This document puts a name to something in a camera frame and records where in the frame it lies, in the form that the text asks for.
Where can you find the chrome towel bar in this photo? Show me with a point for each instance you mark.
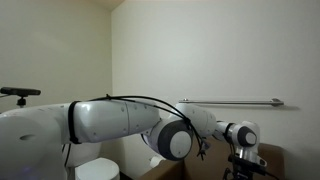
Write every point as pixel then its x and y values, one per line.
pixel 233 102

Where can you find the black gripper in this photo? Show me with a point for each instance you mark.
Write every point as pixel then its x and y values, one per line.
pixel 241 175

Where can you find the brown cardboard box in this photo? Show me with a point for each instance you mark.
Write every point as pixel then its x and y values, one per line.
pixel 213 166

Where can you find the black camera on tripod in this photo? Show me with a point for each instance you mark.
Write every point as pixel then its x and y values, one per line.
pixel 20 91

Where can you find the white toilet paper roll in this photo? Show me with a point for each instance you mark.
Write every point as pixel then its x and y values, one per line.
pixel 155 161

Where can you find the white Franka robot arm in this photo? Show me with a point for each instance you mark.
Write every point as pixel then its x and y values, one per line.
pixel 100 121

